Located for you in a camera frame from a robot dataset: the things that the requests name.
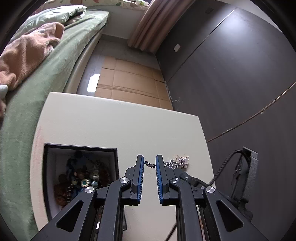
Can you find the pink fleece blanket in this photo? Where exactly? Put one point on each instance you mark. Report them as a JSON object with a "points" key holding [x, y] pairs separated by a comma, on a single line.
{"points": [[24, 54]]}

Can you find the black square jewelry box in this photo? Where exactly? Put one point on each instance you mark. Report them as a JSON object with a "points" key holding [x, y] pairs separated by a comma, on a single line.
{"points": [[54, 163]]}

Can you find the flattened cardboard sheet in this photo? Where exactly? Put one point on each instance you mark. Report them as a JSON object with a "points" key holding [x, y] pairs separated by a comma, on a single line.
{"points": [[131, 82]]}

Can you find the white foam board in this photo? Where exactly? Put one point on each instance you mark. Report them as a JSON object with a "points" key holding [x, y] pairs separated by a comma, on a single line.
{"points": [[110, 213]]}

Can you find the white wall socket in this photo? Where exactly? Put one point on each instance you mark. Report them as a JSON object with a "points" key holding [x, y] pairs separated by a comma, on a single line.
{"points": [[177, 47]]}

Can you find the brown pink curtain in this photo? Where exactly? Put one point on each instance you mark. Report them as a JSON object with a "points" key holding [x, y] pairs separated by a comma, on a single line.
{"points": [[156, 23]]}

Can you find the green floral quilt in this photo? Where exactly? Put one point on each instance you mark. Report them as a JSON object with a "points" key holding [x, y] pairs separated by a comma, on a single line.
{"points": [[65, 15]]}

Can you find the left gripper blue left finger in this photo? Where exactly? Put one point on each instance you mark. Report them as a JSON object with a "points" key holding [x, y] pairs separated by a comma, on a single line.
{"points": [[137, 180]]}

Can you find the colourful beaded jewelry pile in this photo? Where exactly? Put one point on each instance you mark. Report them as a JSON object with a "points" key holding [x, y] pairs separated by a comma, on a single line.
{"points": [[82, 170]]}

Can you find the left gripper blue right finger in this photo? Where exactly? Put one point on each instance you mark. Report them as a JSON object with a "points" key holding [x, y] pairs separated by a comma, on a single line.
{"points": [[162, 180]]}

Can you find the silver chain jewelry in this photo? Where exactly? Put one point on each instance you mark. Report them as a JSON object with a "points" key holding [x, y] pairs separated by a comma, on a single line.
{"points": [[170, 164]]}

